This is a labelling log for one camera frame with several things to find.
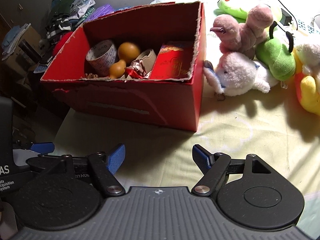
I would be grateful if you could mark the red cardboard box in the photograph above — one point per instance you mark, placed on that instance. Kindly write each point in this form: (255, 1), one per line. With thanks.
(173, 103)

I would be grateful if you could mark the cardboard box with items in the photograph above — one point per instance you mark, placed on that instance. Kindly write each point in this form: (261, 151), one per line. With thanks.
(23, 50)

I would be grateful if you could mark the white plush toy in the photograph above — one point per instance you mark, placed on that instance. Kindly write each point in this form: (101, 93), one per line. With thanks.
(236, 74)

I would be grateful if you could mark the person's left hand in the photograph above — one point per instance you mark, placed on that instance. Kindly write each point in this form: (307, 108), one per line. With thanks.
(8, 221)

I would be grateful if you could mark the yellow orange plush toy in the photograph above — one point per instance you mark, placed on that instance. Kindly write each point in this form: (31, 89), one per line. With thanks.
(307, 75)

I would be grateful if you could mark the light green frog plush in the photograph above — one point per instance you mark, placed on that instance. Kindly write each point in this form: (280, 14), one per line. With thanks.
(236, 8)

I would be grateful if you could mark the white power strip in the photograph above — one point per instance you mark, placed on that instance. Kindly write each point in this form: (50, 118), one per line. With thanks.
(308, 27)

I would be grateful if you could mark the pink plush toy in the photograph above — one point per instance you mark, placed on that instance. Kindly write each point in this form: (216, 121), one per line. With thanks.
(243, 37)

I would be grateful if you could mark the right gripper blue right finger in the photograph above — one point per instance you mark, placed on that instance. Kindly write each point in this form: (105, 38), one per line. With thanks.
(214, 169)

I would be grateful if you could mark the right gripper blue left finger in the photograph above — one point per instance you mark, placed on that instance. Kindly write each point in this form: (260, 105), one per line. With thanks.
(103, 166)

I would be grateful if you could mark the roll of printed tape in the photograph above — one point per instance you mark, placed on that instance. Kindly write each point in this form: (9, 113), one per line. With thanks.
(102, 56)

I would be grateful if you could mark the brown pine cone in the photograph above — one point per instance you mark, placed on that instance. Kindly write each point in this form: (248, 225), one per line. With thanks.
(91, 76)

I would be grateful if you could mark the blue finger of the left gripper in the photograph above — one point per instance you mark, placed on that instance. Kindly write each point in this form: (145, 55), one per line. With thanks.
(43, 147)

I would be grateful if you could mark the pile of folded clothes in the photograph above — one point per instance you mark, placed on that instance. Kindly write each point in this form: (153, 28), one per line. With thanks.
(66, 16)

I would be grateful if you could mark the green caterpillar plush toy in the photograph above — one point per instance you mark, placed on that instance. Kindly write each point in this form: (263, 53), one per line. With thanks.
(276, 55)

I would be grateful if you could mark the red patterned gift packet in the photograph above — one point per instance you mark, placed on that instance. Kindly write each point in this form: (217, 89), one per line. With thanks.
(173, 61)

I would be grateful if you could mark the wooden gourd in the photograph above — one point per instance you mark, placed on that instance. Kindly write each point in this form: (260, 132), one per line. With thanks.
(127, 52)

